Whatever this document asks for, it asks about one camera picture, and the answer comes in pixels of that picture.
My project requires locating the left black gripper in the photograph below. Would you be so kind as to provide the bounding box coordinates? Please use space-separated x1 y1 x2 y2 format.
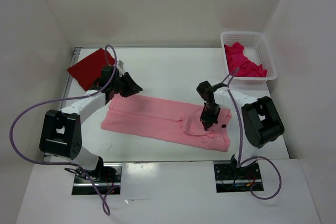
111 72 143 98

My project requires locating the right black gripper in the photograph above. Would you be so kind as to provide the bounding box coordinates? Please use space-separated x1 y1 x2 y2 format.
200 102 221 130

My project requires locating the pink t-shirt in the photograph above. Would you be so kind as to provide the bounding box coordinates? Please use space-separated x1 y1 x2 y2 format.
101 95 232 152

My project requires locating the dark red t-shirt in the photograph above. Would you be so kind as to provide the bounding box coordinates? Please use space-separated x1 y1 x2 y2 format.
67 48 115 91

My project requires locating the magenta t-shirt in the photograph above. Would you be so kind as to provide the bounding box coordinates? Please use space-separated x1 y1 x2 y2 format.
224 42 267 78

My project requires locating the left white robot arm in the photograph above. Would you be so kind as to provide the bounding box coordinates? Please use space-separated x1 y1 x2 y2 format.
39 60 142 182

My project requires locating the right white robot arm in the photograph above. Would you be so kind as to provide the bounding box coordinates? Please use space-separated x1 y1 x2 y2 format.
196 81 285 178

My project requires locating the white plastic basket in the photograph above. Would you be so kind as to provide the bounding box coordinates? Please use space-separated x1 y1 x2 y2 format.
220 31 277 84

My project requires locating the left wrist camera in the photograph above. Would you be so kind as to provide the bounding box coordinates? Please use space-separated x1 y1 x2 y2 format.
117 60 125 77

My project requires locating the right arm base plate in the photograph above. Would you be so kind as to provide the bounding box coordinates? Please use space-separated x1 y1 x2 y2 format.
213 161 264 193

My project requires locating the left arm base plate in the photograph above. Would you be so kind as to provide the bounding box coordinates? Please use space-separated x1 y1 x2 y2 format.
65 163 122 196

